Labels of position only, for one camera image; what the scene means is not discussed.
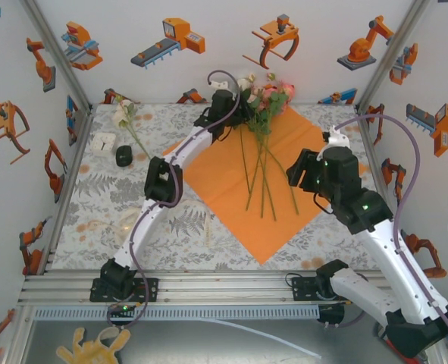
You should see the light blue fake flower stem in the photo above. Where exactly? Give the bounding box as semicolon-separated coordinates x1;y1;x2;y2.
238;109;272;211

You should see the peach fake flower stem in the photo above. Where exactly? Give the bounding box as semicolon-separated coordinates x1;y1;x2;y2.
246;71;277;221

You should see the cream fake flower stem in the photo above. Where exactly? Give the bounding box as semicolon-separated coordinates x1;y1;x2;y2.
237;77;265;218

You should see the orange wrapping paper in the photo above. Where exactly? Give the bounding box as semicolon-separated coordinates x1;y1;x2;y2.
162;104;371;266

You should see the white fake flower stem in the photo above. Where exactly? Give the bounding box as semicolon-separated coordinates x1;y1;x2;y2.
111;99;152;160

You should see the black computer mouse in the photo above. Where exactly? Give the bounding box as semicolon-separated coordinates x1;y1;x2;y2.
115;145;133;167

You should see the white square alarm clock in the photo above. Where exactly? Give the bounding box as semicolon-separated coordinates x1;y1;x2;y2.
91;131;117;156

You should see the floral patterned tablecloth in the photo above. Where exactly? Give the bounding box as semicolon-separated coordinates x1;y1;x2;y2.
52;102;405;272

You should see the white plastic strip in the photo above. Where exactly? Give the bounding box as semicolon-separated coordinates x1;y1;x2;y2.
199;317;323;359

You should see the small circuit board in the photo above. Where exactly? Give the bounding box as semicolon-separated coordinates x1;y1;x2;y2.
107;302;138;319

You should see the yellow glove-shaped cloth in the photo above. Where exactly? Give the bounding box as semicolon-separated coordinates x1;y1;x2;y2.
55;326;132;364

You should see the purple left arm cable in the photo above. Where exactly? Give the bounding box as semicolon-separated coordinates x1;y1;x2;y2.
108;70;243;330

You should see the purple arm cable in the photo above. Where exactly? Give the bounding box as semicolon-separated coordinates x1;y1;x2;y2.
108;70;243;330
320;115;448;357

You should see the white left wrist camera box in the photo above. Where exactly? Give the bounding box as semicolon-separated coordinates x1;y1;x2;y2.
207;77;233;92

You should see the aluminium side rail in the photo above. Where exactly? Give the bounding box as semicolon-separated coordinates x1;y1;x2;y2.
37;105;96;276
354;104;414;274

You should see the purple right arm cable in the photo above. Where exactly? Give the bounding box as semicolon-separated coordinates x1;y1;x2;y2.
320;115;448;357

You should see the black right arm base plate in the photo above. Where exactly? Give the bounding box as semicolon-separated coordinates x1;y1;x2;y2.
290;275;361;304

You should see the aluminium frame post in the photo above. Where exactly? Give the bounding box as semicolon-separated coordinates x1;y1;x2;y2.
354;0;432;113
18;0;95;115

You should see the wide aluminium frame rail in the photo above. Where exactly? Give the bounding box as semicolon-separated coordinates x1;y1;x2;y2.
17;271;435;307

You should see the black cable clamp block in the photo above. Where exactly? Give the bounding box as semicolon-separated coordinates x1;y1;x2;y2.
317;304;346;330

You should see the white slotted cable duct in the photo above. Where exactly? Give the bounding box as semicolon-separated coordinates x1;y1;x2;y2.
33;306;320;322

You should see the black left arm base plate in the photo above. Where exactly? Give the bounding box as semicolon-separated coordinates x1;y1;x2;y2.
89;278;160;303

